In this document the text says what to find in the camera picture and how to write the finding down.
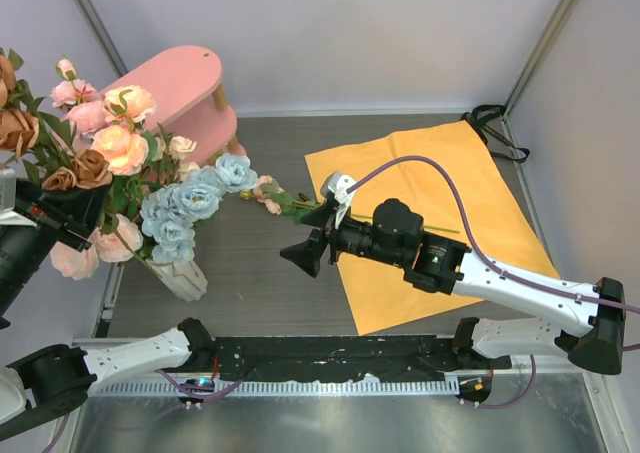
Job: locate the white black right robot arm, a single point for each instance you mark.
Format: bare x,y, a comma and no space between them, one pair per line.
582,322

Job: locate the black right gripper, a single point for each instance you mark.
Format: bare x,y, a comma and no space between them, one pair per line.
307,254

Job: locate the white ribbed ceramic vase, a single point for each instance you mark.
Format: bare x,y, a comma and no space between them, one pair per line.
185,280

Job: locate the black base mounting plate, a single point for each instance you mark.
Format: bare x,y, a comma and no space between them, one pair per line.
338,359

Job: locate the pink three-tier shelf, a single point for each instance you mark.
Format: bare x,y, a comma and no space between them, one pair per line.
186,84

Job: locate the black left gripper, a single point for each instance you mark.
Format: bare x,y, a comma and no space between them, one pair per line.
61,210

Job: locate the rust brown rose stem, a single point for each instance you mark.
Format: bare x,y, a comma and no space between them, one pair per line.
20,120

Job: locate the pink rose flower stem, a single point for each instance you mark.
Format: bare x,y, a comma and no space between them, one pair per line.
79,100

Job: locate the white slotted cable duct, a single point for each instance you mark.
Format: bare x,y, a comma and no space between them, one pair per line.
156,386

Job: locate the large peach peony stem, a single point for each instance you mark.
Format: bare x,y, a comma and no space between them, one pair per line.
118,155

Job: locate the peach rose flower stem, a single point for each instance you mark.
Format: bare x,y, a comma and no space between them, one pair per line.
170,163

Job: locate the small pink bud stem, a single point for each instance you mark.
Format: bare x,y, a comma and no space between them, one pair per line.
278,201

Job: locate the blue flower stem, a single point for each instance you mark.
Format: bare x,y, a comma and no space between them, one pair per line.
171,214

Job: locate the orange yellow wrapping paper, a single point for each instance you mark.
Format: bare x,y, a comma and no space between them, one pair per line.
449,178

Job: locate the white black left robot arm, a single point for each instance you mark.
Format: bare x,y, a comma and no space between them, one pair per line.
55,380

